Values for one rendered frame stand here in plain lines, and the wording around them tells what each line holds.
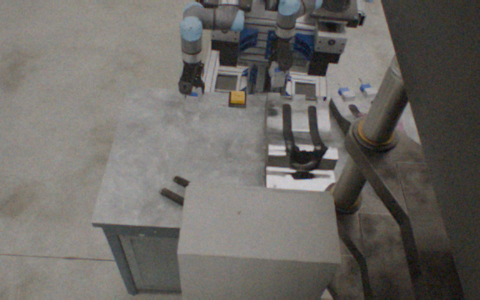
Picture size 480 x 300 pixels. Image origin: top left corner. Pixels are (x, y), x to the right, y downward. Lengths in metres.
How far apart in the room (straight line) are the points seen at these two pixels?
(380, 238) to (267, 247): 0.36
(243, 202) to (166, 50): 2.72
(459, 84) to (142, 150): 1.45
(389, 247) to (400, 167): 0.26
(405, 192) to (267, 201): 0.26
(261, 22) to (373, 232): 1.35
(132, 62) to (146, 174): 1.79
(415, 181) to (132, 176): 1.13
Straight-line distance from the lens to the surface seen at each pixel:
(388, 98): 0.83
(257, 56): 2.31
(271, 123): 1.78
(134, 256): 1.92
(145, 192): 1.68
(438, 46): 0.56
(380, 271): 1.06
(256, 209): 0.85
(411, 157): 0.93
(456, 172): 0.49
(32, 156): 2.96
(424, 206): 0.86
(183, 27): 1.53
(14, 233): 2.68
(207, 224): 0.83
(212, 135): 1.83
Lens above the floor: 2.20
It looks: 52 degrees down
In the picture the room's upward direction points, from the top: 6 degrees clockwise
